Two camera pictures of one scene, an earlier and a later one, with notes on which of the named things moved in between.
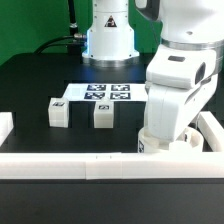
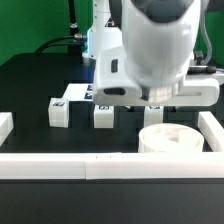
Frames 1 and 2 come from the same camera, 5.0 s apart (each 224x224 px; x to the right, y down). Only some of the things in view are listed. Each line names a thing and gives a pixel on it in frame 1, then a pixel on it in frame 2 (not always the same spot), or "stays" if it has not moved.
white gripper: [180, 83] → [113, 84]
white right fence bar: [211, 130] stays
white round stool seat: [188, 140] stays
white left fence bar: [6, 125] stays
